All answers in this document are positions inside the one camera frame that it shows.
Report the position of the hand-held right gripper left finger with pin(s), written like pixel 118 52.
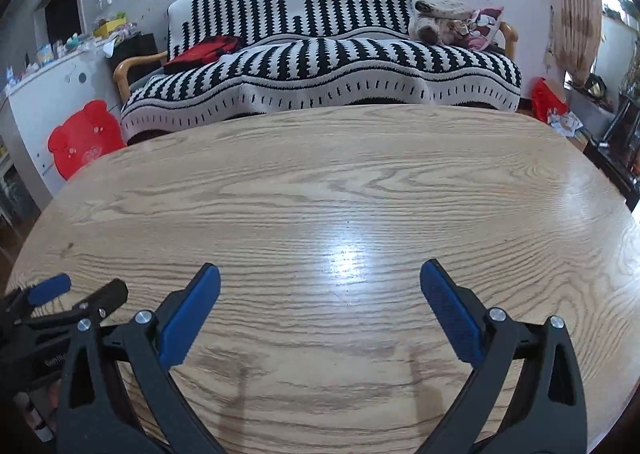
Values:
pixel 192 314

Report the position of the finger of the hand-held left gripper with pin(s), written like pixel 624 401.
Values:
pixel 50 286
pixel 107 296

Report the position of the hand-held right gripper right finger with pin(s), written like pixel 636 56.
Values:
pixel 452 314

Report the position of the red bear-shaped stool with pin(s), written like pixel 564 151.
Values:
pixel 85 142

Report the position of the scattered papers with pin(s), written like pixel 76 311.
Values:
pixel 565 123

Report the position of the dark wooden chair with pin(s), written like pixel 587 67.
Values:
pixel 620 154

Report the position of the row of small containers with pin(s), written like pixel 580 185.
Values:
pixel 47 52

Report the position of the red bag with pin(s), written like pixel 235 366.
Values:
pixel 547 99

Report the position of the black side cabinet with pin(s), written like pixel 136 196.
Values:
pixel 135 52

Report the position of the red cloth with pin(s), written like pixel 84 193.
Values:
pixel 205 54

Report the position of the yellow box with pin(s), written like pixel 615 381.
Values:
pixel 107 28

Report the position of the dark mantel clock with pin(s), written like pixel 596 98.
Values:
pixel 596 87

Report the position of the black white sofa blanket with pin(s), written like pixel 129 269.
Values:
pixel 350 64

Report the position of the pink printed pillow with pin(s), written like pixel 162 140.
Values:
pixel 485 29

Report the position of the white window cabinet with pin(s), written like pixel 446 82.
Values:
pixel 612 44

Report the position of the brown patterned curtain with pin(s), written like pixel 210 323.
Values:
pixel 577 9

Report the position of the wooden frame sofa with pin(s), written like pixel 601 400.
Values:
pixel 135 67

